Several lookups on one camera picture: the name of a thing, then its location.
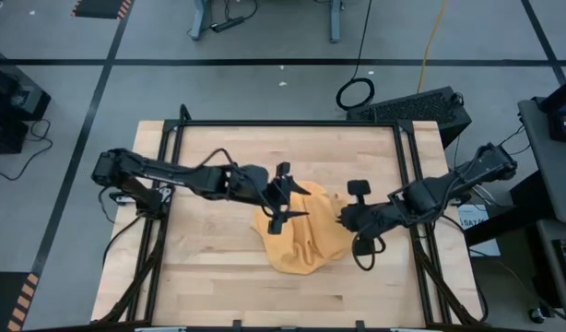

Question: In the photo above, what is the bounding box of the black aluminium table frame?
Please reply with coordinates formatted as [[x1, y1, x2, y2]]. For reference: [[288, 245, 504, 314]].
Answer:
[[98, 104, 489, 329]]

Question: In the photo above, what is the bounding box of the black power strip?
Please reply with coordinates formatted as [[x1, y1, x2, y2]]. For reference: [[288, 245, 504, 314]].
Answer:
[[210, 16, 246, 34]]

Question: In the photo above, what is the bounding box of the grey desk leg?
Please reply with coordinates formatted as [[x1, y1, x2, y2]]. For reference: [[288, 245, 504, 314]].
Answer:
[[328, 0, 345, 44], [188, 0, 215, 42]]

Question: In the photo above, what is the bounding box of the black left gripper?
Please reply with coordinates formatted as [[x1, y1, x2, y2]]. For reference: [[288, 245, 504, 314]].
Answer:
[[226, 160, 313, 236]]

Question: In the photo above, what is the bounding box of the black caster wheel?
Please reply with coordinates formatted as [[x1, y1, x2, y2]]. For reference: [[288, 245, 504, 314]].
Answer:
[[527, 306, 547, 325]]

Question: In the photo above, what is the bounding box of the black hanging cable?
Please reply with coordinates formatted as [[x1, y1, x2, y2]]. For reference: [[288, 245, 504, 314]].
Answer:
[[335, 0, 376, 113]]

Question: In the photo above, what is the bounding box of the black monitor with lit screen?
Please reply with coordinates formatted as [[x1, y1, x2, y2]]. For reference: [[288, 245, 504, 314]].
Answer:
[[539, 73, 566, 145]]

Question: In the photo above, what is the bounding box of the black orange hazard mat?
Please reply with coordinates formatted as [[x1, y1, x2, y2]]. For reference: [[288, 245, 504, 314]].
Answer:
[[70, 0, 135, 20], [0, 271, 41, 332]]

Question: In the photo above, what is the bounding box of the white paper sign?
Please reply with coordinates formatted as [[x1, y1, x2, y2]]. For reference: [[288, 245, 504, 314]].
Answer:
[[457, 204, 501, 258]]

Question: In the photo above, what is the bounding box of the black table support leg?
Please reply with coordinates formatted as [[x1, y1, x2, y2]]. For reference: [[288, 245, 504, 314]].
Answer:
[[462, 170, 556, 248]]

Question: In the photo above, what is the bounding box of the orange waffle weave towel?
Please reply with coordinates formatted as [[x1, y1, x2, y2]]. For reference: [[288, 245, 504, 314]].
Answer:
[[251, 180, 358, 277]]

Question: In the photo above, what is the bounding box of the black equipment stack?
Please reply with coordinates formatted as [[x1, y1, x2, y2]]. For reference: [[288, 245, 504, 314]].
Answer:
[[0, 43, 53, 156]]

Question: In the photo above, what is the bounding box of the grey side table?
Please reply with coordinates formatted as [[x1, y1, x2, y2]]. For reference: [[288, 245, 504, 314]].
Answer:
[[536, 219, 566, 324], [517, 96, 566, 225]]

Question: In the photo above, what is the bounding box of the yellow hanging cable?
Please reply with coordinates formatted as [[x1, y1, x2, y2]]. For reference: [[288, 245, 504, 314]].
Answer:
[[416, 0, 450, 93]]

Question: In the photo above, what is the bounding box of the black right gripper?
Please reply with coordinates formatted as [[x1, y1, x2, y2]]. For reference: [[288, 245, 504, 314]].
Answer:
[[334, 179, 397, 257]]

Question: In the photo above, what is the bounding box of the black computer tower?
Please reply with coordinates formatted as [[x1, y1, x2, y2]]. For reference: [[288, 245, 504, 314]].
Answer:
[[346, 86, 473, 149]]

